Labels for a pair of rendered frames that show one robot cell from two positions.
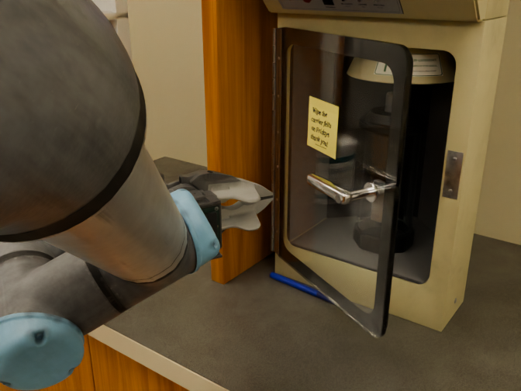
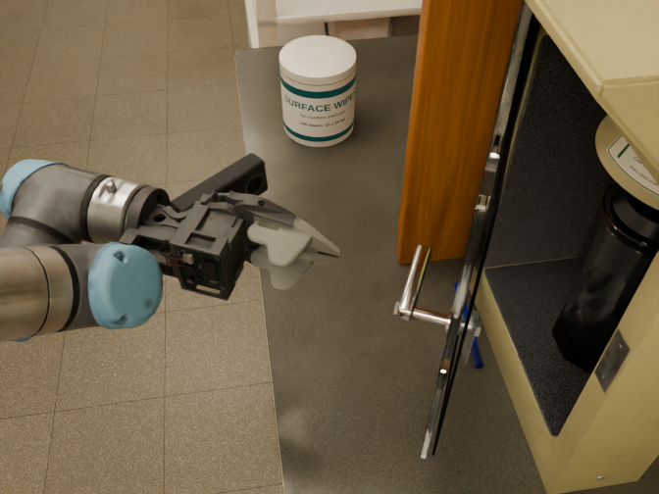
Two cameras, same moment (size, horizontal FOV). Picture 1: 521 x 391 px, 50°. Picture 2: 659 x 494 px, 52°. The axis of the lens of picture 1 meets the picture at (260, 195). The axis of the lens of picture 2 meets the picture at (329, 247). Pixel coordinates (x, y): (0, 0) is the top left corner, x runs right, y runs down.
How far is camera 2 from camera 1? 0.53 m
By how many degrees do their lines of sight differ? 44
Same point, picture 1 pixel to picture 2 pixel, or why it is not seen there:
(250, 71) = (498, 36)
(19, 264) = (18, 234)
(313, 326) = (421, 380)
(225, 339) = (329, 333)
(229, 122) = (440, 98)
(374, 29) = not seen: hidden behind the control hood
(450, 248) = (582, 433)
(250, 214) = (300, 264)
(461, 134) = (637, 326)
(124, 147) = not seen: outside the picture
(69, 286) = not seen: hidden behind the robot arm
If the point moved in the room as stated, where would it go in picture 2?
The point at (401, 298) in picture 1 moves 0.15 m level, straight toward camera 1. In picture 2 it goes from (532, 425) to (428, 484)
